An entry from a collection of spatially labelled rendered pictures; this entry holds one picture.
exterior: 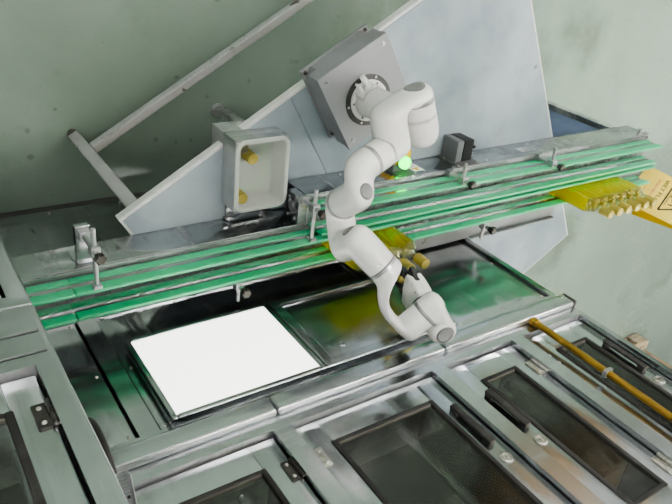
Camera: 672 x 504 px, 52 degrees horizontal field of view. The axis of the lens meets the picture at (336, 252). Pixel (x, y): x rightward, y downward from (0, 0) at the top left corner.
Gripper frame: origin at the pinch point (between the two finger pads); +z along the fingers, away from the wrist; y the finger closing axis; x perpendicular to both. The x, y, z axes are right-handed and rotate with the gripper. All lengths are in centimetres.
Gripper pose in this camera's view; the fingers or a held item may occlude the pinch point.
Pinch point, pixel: (401, 277)
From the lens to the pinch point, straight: 203.2
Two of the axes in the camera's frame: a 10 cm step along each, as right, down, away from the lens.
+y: 0.9, -8.6, -5.0
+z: -3.2, -5.0, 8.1
